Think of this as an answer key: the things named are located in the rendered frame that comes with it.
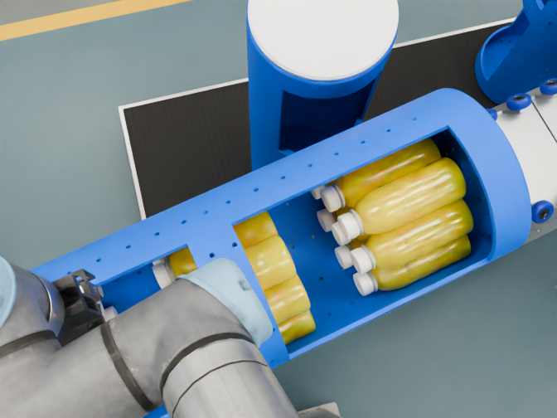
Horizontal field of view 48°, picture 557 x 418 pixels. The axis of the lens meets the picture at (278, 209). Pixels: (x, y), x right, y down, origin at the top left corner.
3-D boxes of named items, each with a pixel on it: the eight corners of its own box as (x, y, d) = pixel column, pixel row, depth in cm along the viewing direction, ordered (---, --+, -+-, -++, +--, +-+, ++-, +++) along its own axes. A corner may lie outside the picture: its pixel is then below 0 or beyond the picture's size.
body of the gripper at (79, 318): (121, 337, 69) (92, 329, 57) (46, 371, 68) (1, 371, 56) (95, 274, 71) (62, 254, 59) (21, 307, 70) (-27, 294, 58)
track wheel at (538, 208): (556, 200, 113) (549, 194, 114) (535, 211, 112) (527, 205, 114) (555, 219, 116) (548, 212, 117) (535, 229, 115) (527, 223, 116)
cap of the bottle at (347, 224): (362, 235, 92) (351, 240, 92) (355, 235, 96) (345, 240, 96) (351, 211, 92) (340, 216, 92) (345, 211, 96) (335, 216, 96)
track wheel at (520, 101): (537, 104, 119) (535, 94, 118) (516, 113, 118) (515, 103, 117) (522, 99, 123) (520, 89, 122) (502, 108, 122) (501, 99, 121)
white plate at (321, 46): (215, 11, 115) (216, 14, 116) (329, 108, 111) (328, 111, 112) (317, -82, 121) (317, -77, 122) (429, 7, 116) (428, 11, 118)
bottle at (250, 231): (268, 208, 94) (157, 258, 91) (285, 250, 95) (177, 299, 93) (259, 202, 100) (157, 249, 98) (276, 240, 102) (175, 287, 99)
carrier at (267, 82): (233, 167, 201) (299, 227, 196) (213, 15, 116) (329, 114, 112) (293, 107, 206) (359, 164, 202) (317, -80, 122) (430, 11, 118)
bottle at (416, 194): (473, 196, 93) (368, 245, 91) (455, 197, 100) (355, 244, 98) (455, 153, 93) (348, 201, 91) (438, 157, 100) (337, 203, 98)
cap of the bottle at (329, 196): (328, 180, 99) (317, 185, 99) (339, 196, 96) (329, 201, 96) (331, 196, 102) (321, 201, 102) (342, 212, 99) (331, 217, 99)
